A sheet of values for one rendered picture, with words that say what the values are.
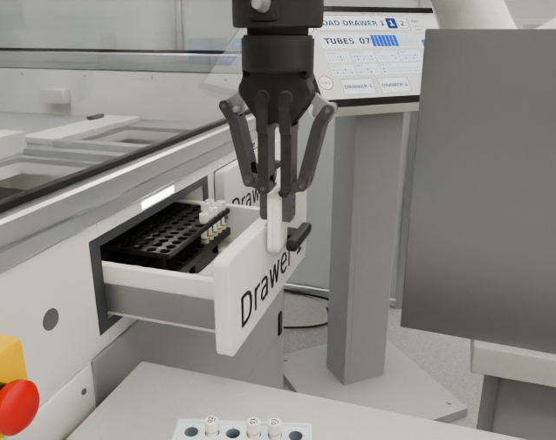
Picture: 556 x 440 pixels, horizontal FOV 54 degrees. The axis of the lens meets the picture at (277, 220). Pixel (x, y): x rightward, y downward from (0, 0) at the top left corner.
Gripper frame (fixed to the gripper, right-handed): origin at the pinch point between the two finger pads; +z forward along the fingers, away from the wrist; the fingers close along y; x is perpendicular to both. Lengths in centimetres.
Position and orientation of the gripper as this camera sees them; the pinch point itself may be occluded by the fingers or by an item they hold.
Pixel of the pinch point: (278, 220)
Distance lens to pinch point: 62.1
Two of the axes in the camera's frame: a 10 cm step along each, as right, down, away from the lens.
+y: 9.5, 1.1, -2.9
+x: 3.1, -3.2, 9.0
